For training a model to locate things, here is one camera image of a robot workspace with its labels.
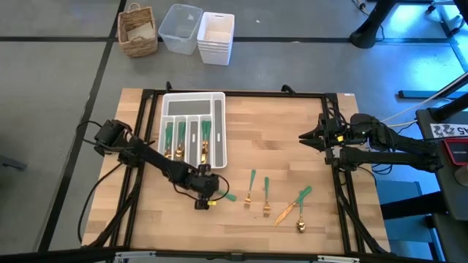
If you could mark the black stand base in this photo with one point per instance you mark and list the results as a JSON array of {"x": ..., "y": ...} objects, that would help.
[{"x": 365, "y": 34}]

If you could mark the silver corner bracket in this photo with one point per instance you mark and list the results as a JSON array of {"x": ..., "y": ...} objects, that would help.
[
  {"x": 135, "y": 255},
  {"x": 338, "y": 258}
]

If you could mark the clear plastic storage bin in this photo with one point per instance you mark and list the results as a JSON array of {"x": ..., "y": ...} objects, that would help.
[{"x": 179, "y": 29}]

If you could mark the white label black print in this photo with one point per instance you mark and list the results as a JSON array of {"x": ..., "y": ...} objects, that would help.
[{"x": 448, "y": 130}]

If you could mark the grey chair leg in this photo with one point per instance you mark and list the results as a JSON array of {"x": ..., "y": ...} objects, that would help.
[{"x": 12, "y": 163}]

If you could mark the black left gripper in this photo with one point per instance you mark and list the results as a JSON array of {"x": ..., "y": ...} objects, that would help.
[{"x": 204, "y": 186}]

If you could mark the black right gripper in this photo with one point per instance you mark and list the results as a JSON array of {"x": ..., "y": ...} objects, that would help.
[{"x": 334, "y": 131}]

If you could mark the white plastic storage bin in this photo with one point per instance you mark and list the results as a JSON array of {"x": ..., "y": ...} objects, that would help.
[{"x": 215, "y": 55}]

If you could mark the black metal bar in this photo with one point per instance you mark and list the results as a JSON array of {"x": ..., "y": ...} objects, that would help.
[{"x": 420, "y": 94}]

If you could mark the woven wicker basket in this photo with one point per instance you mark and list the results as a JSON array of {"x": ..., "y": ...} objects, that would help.
[{"x": 137, "y": 49}]

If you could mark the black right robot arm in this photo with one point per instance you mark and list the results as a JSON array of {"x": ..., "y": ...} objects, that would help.
[{"x": 402, "y": 142}]

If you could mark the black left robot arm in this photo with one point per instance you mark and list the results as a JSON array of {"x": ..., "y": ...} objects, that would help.
[{"x": 157, "y": 160}]

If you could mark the beige card sheet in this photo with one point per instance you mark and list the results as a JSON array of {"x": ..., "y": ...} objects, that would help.
[{"x": 140, "y": 32}]

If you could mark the red framed black device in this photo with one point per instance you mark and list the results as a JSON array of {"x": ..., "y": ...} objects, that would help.
[{"x": 457, "y": 151}]

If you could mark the black aluminium table frame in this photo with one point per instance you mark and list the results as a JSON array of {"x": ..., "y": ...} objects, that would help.
[{"x": 237, "y": 93}]

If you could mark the white plastic cutlery tray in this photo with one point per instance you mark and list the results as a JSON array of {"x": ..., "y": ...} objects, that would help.
[{"x": 190, "y": 107}]

